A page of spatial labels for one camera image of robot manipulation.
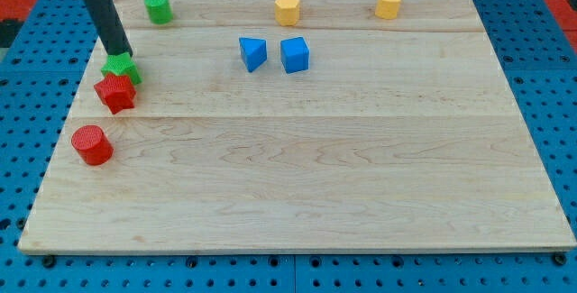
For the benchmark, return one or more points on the yellow hexagon block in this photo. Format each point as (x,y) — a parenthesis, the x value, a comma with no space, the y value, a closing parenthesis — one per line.
(287,12)

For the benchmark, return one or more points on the red star block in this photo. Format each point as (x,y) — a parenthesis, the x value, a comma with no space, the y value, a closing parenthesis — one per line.
(116,92)

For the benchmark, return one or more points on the green star block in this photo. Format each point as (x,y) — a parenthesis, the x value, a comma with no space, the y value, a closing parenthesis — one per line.
(122,65)

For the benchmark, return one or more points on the blue cube block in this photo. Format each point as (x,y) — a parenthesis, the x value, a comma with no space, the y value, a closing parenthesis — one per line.
(294,54)

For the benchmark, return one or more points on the blue triangle block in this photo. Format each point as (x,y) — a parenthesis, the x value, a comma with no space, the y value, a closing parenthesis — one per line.
(253,52)

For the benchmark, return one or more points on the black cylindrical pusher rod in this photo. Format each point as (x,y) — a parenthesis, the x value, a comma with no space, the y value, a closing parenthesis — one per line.
(109,27)

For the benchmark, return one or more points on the green cylinder block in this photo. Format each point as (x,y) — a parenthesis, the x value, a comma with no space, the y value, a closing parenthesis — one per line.
(159,11)

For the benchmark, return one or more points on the light wooden board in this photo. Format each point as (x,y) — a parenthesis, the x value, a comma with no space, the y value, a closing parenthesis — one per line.
(403,136)

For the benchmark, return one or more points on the red cylinder block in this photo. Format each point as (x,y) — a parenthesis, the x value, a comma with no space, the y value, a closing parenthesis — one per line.
(92,145)

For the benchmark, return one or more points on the yellow heart block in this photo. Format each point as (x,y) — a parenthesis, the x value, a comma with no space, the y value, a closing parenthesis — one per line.
(387,9)

